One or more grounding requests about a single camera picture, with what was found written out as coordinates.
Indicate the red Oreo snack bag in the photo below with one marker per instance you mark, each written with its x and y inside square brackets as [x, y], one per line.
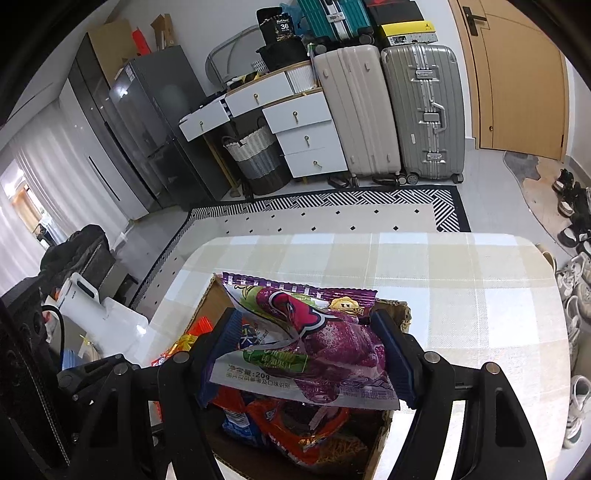
[310, 435]

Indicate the red cone snack bag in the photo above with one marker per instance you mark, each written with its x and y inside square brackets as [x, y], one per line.
[185, 342]

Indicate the dark grey refrigerator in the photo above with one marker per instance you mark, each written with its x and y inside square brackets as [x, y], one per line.
[152, 94]

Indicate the wooden door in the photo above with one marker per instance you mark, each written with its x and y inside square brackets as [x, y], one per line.
[517, 78]

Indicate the stack of shoe boxes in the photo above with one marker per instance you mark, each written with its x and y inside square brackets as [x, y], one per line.
[400, 23]

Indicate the black bag on desk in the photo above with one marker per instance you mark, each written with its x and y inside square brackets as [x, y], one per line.
[282, 47]

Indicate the black white patterned rug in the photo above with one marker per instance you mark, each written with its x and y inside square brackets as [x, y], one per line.
[419, 208]

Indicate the blue Oreo packet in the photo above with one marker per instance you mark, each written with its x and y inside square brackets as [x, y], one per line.
[240, 425]

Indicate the teal suitcase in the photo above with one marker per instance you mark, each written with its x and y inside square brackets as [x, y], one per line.
[338, 21]

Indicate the beige suitcase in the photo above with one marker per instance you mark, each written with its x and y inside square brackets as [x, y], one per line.
[356, 91]

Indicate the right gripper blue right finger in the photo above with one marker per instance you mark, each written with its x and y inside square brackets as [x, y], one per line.
[403, 362]

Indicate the beige slipper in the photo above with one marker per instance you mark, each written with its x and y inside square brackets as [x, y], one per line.
[548, 256]

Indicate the grey white sneaker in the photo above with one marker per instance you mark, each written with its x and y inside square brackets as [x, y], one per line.
[578, 407]

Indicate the brown SF cardboard box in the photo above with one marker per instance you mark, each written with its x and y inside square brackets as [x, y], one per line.
[237, 456]

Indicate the white appliance jug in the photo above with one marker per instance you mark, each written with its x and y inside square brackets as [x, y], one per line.
[110, 326]

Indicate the silver suitcase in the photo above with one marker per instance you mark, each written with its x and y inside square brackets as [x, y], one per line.
[427, 100]

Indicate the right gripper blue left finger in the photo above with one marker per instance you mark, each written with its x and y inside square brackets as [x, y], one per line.
[223, 339]

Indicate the white drawer desk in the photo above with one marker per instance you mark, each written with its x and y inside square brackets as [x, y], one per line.
[294, 107]

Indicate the checkered tablecloth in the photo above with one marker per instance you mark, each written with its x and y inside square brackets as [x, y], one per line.
[474, 298]

